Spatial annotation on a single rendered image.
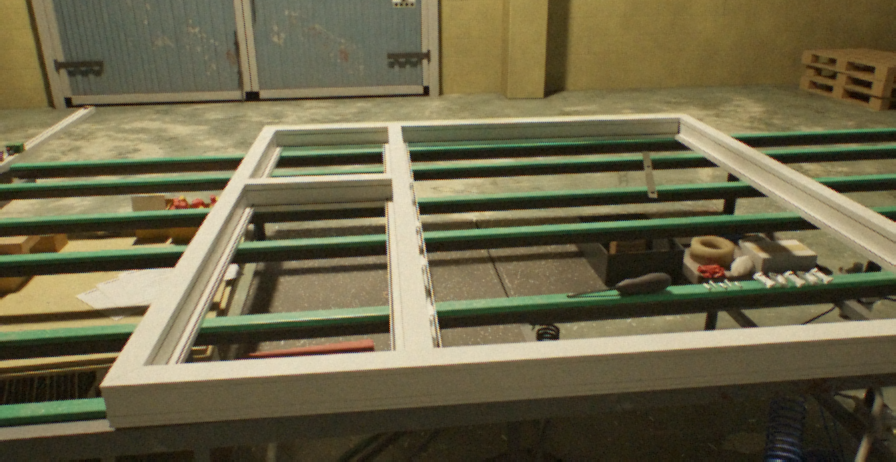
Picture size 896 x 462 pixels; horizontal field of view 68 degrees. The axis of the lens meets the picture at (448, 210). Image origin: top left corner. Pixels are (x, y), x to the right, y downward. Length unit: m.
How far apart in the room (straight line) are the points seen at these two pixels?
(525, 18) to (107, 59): 4.33
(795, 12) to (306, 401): 8.29
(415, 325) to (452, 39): 6.52
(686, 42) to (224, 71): 5.15
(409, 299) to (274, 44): 6.37
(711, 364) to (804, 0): 8.00
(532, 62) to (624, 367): 6.35
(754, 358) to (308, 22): 6.60
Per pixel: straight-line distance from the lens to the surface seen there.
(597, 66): 7.91
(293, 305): 1.87
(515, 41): 7.19
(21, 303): 2.06
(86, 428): 1.12
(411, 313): 1.09
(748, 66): 8.71
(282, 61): 7.42
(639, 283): 1.33
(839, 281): 1.54
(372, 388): 0.99
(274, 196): 1.77
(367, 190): 1.74
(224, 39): 7.46
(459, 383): 0.99
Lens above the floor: 1.48
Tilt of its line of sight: 21 degrees down
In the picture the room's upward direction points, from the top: straight up
